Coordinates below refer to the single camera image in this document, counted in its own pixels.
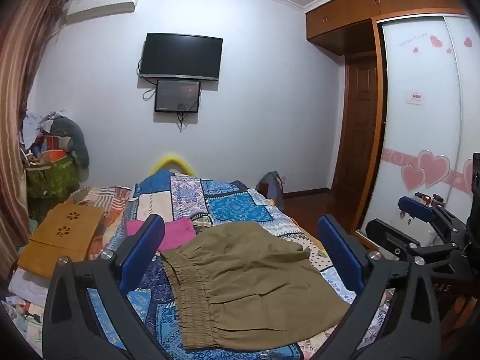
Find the white heart-print wardrobe doors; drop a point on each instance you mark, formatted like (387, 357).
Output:
(420, 127)

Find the pile of mixed clutter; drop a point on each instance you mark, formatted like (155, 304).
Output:
(22, 318)

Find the blue patchwork blanket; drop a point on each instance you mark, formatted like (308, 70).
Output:
(232, 202)

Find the striped brown curtain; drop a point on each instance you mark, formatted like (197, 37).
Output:
(17, 93)

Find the green patterned bag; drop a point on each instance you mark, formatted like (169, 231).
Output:
(52, 178)

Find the khaki pants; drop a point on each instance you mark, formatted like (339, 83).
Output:
(247, 277)

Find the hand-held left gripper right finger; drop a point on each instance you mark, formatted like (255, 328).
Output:
(343, 255)

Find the grey backpack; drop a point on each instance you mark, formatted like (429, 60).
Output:
(272, 187)

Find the pink cloth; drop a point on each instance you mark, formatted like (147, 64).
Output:
(174, 234)

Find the white air conditioner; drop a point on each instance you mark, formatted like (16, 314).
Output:
(101, 5)

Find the small black wall monitor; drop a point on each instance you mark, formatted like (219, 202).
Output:
(177, 95)

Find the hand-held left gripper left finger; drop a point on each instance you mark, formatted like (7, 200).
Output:
(144, 242)

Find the red and white sticker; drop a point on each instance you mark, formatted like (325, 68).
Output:
(416, 97)

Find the wooden lap table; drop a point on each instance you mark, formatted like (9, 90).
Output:
(62, 240)

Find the black wall television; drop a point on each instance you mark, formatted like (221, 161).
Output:
(180, 57)

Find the brown wooden door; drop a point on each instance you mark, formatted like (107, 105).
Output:
(356, 131)

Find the white plastic bag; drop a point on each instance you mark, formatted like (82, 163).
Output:
(26, 288)

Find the grey pillow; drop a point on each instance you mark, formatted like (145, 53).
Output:
(77, 140)

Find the orange striped sheet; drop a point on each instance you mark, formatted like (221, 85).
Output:
(101, 198)

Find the wooden overhead cabinet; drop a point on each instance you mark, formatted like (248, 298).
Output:
(360, 11)

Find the yellow curved headboard piece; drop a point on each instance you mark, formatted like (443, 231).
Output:
(173, 160)

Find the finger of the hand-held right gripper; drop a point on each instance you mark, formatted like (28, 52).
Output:
(416, 207)
(397, 238)

